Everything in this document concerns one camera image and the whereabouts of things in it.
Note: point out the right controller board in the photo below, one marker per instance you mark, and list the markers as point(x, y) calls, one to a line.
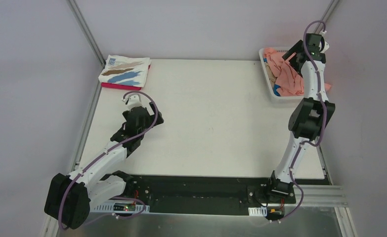
point(275, 213)

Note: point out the aluminium frame post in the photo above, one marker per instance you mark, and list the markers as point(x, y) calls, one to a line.
point(79, 17)
point(333, 4)

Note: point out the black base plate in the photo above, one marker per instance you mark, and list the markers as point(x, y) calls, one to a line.
point(198, 195)

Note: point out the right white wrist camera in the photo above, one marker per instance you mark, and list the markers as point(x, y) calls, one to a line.
point(324, 46)

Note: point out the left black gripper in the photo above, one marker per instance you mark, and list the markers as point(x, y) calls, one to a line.
point(150, 115)

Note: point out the left aluminium frame post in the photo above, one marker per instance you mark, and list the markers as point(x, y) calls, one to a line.
point(79, 17)

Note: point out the folded white printed t shirt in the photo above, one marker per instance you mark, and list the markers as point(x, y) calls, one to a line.
point(114, 62)

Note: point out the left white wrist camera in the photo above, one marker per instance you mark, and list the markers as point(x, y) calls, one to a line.
point(132, 101)

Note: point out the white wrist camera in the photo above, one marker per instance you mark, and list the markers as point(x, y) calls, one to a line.
point(132, 101)
point(324, 46)

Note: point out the white plastic basket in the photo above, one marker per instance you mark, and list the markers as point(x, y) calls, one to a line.
point(277, 100)

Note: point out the pink t shirt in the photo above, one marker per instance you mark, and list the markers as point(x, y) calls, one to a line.
point(287, 78)

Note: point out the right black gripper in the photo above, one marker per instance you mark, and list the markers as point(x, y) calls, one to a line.
point(293, 53)

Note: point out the left controller board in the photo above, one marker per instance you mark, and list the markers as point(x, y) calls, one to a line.
point(124, 207)

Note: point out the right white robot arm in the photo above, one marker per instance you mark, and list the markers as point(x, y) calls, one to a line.
point(309, 119)

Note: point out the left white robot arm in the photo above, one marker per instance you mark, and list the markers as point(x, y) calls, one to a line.
point(71, 197)

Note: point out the blue t shirt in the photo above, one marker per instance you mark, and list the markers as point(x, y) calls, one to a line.
point(275, 90)

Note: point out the right aluminium frame post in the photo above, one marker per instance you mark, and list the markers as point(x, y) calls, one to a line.
point(333, 4)

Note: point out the beige t shirt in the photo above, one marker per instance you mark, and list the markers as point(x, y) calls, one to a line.
point(271, 76)

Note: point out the controller board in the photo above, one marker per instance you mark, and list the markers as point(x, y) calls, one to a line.
point(275, 213)
point(124, 207)

